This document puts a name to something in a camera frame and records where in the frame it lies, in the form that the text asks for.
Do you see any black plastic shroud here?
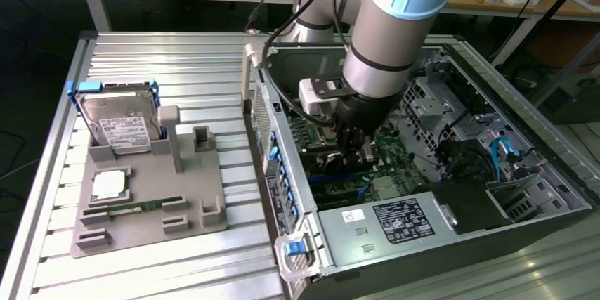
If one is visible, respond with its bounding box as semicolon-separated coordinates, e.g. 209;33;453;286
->
409;178;515;235

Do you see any silver hard disk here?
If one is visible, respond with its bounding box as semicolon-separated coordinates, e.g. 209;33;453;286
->
77;89;163;156

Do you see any CPU socket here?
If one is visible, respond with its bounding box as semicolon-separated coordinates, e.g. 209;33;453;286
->
315;120;340;143

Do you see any blue expansion slot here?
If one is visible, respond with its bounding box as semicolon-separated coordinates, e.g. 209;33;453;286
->
308;171;365;185

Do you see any black disk power wire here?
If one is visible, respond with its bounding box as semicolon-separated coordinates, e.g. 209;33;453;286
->
507;145;549;178

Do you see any black floor box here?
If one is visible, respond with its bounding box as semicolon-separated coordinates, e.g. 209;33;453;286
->
539;74;600;126

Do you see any grey stand pole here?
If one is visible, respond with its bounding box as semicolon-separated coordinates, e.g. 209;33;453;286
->
532;32;600;107

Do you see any grey metal drive cage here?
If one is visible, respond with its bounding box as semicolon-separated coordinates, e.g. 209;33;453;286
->
393;74;472;164

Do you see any blue disk wire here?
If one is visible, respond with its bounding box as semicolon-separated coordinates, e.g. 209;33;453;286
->
488;135;516;184

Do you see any green RAM stick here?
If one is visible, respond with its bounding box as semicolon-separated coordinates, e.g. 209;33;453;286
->
85;198;183;216

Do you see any black RAM stick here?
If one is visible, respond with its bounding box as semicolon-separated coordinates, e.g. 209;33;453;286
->
300;145;343;164

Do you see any Nvidia Quadro graphics card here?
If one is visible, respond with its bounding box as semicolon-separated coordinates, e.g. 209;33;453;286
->
304;148;379;176

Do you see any silver CPU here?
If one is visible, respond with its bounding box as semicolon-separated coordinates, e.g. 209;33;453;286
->
89;171;131;200

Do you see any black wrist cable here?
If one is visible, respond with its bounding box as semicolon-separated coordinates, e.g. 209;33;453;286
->
260;0;343;128

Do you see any grey disk bay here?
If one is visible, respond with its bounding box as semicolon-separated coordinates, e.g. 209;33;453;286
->
485;171;589;224

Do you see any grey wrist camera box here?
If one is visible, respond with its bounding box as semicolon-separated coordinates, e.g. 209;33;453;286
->
297;74;351;117

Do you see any silver chipset heatsink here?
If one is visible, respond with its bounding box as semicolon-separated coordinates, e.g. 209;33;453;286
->
371;176;405;200

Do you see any open black PC case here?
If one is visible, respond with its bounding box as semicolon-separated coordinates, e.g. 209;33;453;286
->
239;41;600;300

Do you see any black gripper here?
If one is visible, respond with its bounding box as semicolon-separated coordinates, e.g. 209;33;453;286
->
332;93;400;156

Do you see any grey parts rack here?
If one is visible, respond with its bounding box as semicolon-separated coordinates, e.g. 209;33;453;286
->
68;105;231;258

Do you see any blue disk caddy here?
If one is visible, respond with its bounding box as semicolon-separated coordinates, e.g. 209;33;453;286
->
65;79;165;148

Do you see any green motherboard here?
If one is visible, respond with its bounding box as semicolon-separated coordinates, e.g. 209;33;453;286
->
280;95;423;209

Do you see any black internal cable bundle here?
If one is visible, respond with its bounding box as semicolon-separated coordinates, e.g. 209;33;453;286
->
431;136;495;183

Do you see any grey power supply unit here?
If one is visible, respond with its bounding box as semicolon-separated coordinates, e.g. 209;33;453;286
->
315;190;463;268

